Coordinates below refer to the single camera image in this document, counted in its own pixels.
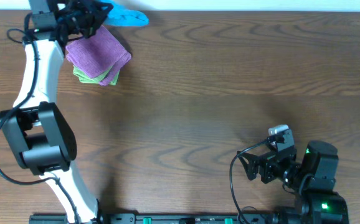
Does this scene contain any blue microfiber cloth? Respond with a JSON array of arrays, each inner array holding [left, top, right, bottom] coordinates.
[[101, 0, 149, 27]]

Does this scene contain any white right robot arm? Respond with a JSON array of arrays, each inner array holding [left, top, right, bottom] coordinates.
[[233, 125, 349, 223]]

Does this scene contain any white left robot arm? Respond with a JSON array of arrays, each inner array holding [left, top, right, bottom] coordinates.
[[0, 0, 113, 223]]

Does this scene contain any purple folded cloth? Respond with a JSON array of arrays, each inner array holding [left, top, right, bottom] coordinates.
[[66, 27, 131, 71]]

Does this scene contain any green folded cloth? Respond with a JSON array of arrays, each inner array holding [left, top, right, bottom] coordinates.
[[73, 66, 120, 86]]

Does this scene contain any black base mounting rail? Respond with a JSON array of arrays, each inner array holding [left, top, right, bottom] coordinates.
[[29, 205, 293, 224]]

